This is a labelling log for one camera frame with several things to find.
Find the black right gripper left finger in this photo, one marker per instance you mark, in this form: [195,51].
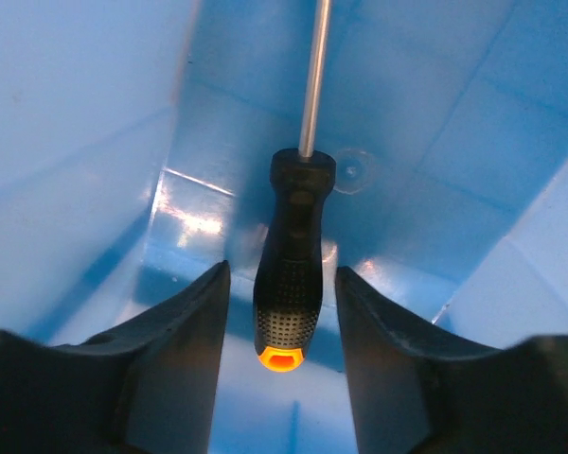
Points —
[170,369]

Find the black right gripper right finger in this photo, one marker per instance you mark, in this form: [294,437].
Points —
[407,378]

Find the blue plastic bin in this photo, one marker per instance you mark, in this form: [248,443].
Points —
[407,142]

